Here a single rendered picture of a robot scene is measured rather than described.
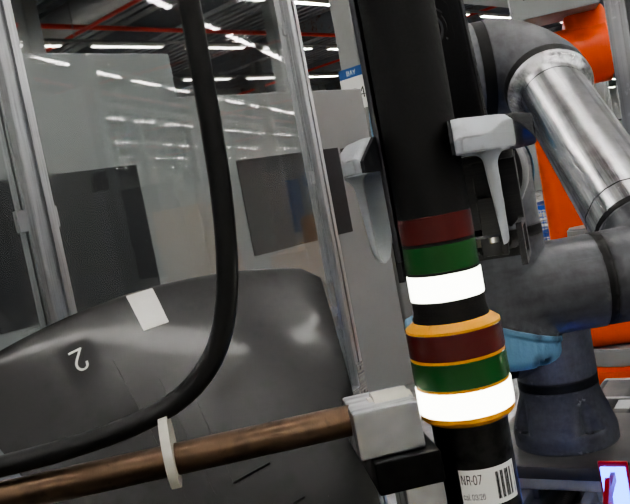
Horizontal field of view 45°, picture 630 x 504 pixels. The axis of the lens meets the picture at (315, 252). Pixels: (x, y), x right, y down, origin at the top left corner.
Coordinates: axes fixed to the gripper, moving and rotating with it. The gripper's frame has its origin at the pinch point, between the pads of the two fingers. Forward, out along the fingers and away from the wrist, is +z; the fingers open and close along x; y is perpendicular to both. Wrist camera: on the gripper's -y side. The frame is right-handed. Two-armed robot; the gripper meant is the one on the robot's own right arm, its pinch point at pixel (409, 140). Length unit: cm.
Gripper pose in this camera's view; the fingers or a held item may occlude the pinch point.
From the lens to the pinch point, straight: 33.4
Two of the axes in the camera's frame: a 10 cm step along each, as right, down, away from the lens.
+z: -3.0, 1.2, -9.5
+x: -9.4, 1.6, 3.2
